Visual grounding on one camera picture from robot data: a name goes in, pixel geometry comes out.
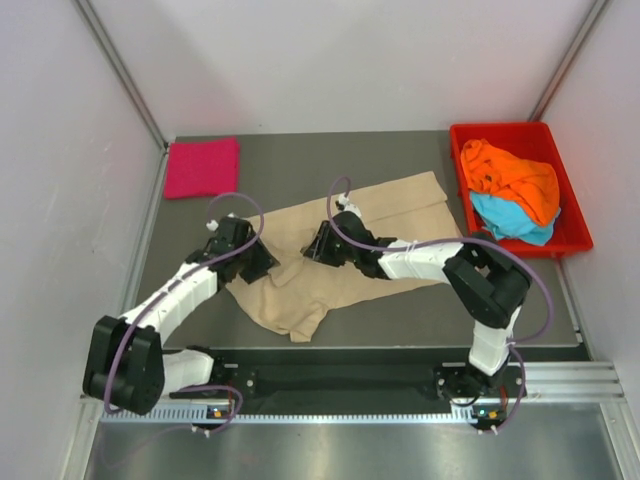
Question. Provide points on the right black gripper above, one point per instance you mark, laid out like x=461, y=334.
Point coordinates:
x=320, y=248

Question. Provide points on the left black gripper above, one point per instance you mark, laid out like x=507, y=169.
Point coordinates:
x=264, y=261

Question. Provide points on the beige t shirt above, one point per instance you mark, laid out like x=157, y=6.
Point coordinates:
x=296, y=296

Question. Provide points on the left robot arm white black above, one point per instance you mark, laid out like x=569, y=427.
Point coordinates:
x=127, y=367

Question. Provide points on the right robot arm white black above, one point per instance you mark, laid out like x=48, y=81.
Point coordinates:
x=490, y=284

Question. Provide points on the folded pink t shirt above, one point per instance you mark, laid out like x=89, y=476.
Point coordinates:
x=202, y=169

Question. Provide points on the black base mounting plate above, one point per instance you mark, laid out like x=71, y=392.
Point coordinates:
x=402, y=386

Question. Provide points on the blue t shirt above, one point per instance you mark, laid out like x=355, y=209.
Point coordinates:
x=505, y=219

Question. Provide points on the orange t shirt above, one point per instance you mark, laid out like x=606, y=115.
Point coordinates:
x=493, y=171

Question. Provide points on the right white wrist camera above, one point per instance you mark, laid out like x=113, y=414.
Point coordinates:
x=344, y=204

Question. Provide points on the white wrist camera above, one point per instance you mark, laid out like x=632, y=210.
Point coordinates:
x=212, y=225
x=344, y=204

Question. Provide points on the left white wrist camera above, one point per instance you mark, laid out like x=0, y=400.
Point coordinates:
x=212, y=225

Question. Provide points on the grey slotted cable duct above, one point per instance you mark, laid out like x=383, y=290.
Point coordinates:
x=204, y=413

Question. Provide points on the aluminium rail profile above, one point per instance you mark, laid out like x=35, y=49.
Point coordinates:
x=572, y=382

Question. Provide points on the left aluminium frame post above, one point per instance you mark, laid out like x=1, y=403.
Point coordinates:
x=116, y=63

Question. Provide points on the aluminium frame post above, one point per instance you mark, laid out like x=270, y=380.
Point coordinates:
x=116, y=63
x=594, y=15

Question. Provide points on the right aluminium frame post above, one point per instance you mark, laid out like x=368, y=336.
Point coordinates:
x=594, y=15

